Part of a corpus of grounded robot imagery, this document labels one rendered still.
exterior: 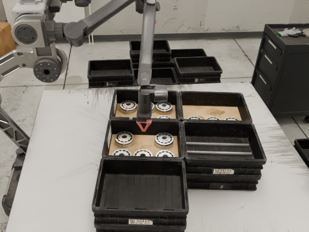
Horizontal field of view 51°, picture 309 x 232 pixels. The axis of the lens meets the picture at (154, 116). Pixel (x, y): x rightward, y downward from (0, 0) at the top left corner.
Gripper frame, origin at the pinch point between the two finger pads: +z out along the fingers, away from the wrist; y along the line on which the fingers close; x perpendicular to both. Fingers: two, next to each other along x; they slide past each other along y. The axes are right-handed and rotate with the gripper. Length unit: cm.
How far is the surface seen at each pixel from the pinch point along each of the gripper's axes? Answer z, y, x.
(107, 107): 37, 63, 27
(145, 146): 23.5, 11.4, -0.6
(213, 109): 23, 47, -42
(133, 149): 23.6, 8.6, 5.4
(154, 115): 23.5, 38.8, -5.4
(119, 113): 23.7, 39.4, 15.9
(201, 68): 57, 162, -51
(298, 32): 16, 160, -132
